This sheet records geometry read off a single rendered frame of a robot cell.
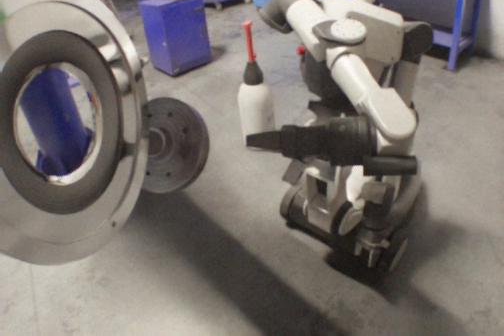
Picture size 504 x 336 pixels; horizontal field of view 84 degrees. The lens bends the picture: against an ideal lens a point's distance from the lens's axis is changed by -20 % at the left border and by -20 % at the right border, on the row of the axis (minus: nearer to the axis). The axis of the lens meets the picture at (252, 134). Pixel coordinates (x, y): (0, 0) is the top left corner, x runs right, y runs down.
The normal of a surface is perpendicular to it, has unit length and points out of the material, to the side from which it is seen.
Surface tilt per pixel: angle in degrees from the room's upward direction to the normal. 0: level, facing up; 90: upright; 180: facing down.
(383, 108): 22
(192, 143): 49
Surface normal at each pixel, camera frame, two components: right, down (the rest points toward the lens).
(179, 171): -0.29, -0.12
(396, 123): -0.26, -0.57
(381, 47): 0.19, 0.31
